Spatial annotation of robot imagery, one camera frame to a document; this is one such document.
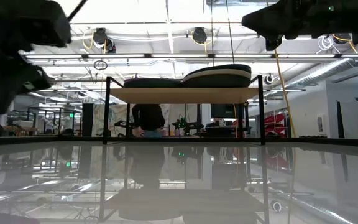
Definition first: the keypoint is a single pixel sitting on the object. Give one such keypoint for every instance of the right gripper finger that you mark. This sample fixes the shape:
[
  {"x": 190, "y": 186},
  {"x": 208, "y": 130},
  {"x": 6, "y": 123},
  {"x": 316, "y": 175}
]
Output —
[{"x": 272, "y": 20}]

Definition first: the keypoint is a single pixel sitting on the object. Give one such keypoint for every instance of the dark teal plate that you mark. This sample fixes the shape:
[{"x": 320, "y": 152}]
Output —
[{"x": 225, "y": 67}]

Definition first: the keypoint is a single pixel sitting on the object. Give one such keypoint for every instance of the beige plate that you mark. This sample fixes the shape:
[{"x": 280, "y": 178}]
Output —
[{"x": 228, "y": 73}]

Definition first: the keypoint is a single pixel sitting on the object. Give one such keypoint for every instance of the dark grey plate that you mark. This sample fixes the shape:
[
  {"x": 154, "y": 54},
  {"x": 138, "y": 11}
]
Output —
[{"x": 152, "y": 83}]

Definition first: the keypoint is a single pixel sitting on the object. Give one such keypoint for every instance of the wooden shelf black metal legs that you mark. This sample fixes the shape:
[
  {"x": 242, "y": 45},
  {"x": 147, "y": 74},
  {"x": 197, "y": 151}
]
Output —
[{"x": 182, "y": 95}]

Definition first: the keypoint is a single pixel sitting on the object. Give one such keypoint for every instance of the small round black reel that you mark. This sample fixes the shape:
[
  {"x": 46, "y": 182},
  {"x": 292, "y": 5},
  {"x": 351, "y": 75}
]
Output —
[{"x": 269, "y": 78}]

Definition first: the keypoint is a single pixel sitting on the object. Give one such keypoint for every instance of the black bowl with white stripe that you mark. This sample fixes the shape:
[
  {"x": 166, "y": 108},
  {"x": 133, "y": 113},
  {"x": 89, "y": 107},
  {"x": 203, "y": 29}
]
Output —
[{"x": 222, "y": 82}]

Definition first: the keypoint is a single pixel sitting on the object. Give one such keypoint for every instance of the tall black cabinet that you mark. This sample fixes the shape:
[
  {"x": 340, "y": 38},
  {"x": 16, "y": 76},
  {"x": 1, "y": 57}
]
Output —
[{"x": 88, "y": 119}]

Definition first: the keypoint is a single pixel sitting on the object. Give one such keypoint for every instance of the black monitor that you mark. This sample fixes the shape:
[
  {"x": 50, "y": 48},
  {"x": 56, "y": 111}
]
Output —
[{"x": 222, "y": 111}]

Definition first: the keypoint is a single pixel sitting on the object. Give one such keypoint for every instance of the red fabric item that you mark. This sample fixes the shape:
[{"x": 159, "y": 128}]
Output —
[{"x": 275, "y": 124}]

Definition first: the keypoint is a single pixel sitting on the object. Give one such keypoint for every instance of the person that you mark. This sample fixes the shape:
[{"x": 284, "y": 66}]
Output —
[{"x": 148, "y": 118}]

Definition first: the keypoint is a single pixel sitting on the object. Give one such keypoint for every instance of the silver ceiling duct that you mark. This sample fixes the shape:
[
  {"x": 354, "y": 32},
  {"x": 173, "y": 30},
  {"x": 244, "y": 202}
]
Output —
[{"x": 328, "y": 70}]

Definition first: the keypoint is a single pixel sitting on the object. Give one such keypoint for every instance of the black metal rig frame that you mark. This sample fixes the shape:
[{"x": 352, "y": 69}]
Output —
[{"x": 42, "y": 140}]

